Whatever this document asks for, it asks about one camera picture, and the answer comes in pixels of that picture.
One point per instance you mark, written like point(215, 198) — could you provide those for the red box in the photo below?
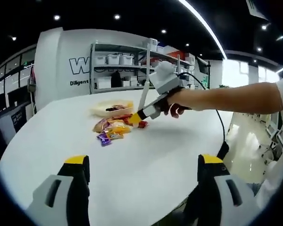
point(177, 54)

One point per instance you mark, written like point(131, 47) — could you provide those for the row of white storage boxes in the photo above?
point(113, 59)

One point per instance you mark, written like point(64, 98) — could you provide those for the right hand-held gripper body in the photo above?
point(166, 80)

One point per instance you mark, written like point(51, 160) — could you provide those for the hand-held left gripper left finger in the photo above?
point(66, 200)

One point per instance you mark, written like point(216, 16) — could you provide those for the black food packet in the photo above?
point(110, 109)

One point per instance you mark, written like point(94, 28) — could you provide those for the purple food packet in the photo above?
point(104, 139)

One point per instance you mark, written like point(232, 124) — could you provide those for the pile of food packets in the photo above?
point(115, 128)

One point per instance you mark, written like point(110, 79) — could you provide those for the pink hanging bag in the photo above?
point(31, 80)

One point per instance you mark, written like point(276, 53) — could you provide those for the white cardboard box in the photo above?
point(103, 83)

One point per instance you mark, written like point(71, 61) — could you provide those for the linear ceiling light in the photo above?
point(204, 20)

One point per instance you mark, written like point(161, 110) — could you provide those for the person's blue jeans leg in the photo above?
point(253, 188)

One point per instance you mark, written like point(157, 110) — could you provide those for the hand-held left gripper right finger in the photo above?
point(221, 200)

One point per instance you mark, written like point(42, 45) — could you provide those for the black monitor on stand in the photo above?
point(202, 64)

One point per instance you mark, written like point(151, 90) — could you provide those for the beige food container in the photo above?
point(99, 109)

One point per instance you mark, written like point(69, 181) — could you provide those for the grey metal shelving unit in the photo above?
point(92, 70)

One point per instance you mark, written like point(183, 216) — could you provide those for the black backpack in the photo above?
point(116, 78)

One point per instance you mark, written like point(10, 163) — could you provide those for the black floor sign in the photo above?
point(19, 120)

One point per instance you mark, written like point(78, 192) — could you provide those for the person's right hand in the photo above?
point(179, 103)

